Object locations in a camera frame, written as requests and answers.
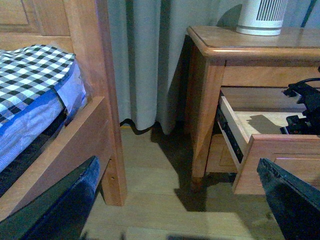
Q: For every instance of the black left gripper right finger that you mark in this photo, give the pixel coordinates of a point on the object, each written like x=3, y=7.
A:
x=294, y=203

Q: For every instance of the wooden drawer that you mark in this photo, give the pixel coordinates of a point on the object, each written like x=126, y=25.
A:
x=250, y=120
x=219, y=158

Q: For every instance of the white ribbed air purifier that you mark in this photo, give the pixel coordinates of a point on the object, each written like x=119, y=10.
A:
x=261, y=17

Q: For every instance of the wooden nightstand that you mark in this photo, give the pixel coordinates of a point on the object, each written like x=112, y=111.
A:
x=221, y=57

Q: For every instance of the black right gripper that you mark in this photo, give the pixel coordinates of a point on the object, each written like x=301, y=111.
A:
x=310, y=97

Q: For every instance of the wooden bed frame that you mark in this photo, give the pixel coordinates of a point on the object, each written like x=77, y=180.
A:
x=80, y=27

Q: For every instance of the grey curtain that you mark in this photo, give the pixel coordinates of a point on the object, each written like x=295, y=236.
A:
x=150, y=54

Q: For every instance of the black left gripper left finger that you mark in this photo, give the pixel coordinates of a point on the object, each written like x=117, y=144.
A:
x=60, y=212

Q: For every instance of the blue wrapped mattress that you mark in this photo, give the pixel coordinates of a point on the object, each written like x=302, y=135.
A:
x=68, y=97

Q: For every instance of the checkered bed sheet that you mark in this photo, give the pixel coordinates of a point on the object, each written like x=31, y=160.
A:
x=28, y=73

